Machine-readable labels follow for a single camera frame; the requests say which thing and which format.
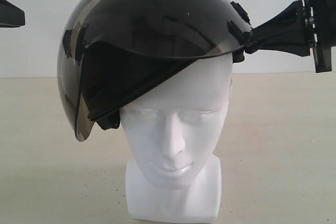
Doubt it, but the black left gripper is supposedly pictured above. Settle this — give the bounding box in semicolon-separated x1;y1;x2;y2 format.
245;0;335;73

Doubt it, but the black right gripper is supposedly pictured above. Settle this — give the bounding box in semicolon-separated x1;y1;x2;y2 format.
1;0;25;27

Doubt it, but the black helmet with tinted visor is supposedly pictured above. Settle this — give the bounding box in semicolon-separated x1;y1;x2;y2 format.
57;0;251;142

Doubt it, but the white mannequin head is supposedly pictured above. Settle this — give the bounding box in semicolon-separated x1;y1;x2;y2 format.
121;54;233;223

